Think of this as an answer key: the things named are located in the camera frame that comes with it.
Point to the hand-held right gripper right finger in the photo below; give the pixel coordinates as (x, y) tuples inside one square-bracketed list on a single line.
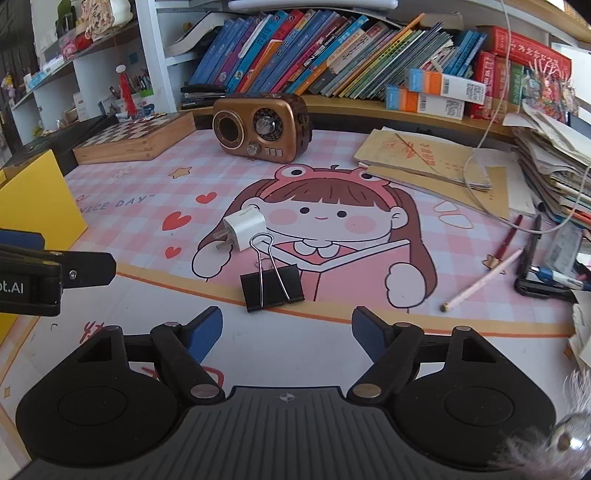
[(369, 332)]

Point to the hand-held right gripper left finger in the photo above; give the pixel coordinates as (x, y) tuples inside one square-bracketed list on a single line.
[(205, 332)]

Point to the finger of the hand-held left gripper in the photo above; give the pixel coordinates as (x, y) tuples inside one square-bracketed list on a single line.
[(21, 240), (87, 268)]

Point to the yellow cardboard box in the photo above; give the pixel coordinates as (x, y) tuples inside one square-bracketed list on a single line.
[(41, 203)]

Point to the black binder clip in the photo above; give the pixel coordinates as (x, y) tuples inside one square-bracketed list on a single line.
[(251, 290)]

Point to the white charger plug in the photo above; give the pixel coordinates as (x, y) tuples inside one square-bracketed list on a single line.
[(244, 226)]

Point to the pink checked cartoon desktop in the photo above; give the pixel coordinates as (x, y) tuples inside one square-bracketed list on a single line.
[(138, 194)]

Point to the black electronic keyboard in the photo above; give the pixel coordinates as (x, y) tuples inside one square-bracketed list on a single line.
[(46, 143)]

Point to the pink pencil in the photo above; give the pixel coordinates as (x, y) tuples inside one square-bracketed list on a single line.
[(485, 279)]

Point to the wooden chess box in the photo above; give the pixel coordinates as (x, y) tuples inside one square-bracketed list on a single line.
[(134, 138)]

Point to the white carton with red label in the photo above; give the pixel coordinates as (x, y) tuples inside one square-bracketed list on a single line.
[(81, 107)]

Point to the white pen cup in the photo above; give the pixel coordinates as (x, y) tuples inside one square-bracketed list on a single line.
[(111, 104)]

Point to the dark red pen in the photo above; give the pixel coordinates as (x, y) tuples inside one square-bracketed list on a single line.
[(510, 235)]

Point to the green white tub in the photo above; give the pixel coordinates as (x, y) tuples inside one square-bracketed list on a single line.
[(145, 104)]

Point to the black flat case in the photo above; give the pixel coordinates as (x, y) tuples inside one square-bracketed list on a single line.
[(540, 290)]

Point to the red tassel ornament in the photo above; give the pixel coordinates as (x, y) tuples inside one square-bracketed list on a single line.
[(127, 92)]

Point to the black pen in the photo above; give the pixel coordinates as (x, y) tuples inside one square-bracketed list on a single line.
[(531, 244)]

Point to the blue white marker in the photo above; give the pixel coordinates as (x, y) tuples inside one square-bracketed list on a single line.
[(554, 276)]

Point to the pink box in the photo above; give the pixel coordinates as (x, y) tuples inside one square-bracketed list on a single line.
[(68, 48)]

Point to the grey fuzzy thing with bead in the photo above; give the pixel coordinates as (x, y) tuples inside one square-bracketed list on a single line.
[(531, 452)]

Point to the stack of black notebooks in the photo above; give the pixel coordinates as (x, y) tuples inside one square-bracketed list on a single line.
[(203, 90)]

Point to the white shelf unit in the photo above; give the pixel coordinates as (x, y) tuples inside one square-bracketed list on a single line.
[(157, 55)]

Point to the orange blue white carton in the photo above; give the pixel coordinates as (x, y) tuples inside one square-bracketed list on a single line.
[(443, 85), (425, 105)]

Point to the brown retro radio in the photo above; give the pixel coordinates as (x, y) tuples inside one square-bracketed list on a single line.
[(281, 110)]

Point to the pile of papers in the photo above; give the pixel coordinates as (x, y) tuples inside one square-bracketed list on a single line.
[(554, 161)]

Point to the row of colourful books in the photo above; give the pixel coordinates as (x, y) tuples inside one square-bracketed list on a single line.
[(323, 50)]

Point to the group of red books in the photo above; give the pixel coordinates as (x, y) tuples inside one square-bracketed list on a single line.
[(521, 50)]

